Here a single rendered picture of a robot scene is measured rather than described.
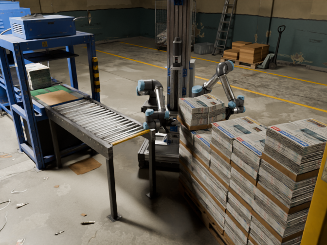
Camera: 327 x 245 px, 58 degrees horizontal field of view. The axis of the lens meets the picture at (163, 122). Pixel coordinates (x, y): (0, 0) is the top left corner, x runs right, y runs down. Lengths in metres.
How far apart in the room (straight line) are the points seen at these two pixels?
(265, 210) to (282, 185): 0.29
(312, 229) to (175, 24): 2.50
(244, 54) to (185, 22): 5.70
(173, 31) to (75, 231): 2.28
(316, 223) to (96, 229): 2.03
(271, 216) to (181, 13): 2.23
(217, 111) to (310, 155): 1.25
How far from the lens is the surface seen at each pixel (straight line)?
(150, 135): 2.91
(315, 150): 1.83
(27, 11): 5.98
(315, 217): 1.55
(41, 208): 3.40
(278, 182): 1.94
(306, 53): 9.31
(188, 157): 2.95
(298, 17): 9.35
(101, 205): 3.26
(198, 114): 2.75
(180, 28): 3.40
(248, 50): 8.87
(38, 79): 4.44
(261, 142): 2.21
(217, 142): 2.41
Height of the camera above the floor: 2.06
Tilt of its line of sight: 24 degrees down
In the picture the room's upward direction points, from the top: straight up
